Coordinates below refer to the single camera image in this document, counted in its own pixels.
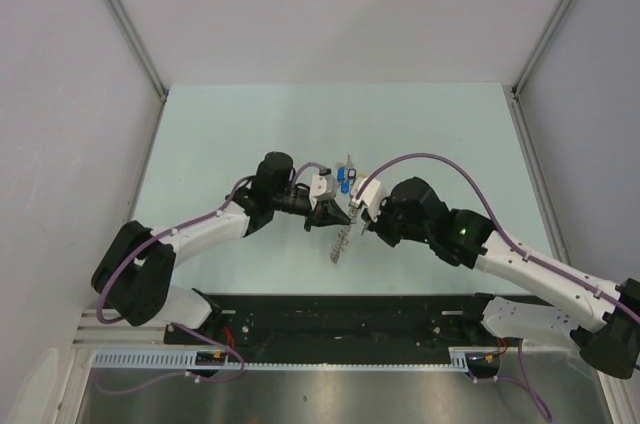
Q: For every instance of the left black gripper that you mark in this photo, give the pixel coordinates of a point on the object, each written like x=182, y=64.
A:
x=325, y=212

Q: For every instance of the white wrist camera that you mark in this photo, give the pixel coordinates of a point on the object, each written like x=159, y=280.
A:
x=370, y=196
x=322, y=187

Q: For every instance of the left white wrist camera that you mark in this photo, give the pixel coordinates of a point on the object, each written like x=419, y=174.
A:
x=322, y=187

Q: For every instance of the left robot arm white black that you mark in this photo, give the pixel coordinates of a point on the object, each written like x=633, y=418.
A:
x=133, y=279

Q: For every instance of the right aluminium frame post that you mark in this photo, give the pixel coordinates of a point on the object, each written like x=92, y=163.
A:
x=552, y=25

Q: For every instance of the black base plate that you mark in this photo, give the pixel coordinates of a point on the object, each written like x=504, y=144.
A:
x=341, y=329

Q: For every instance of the left aluminium frame post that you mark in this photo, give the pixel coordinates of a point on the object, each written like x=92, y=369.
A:
x=132, y=38

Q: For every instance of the aluminium frame post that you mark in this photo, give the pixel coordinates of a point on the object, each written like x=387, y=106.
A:
x=132, y=38
x=552, y=25

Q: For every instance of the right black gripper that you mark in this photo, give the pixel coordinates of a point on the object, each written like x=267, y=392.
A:
x=385, y=205

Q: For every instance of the metal disc with keyrings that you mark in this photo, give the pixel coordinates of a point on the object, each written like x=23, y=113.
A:
x=343, y=236

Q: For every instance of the white slotted cable duct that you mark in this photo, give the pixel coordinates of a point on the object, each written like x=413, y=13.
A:
x=185, y=360

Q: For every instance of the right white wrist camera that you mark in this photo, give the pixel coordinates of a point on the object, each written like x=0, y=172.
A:
x=370, y=196

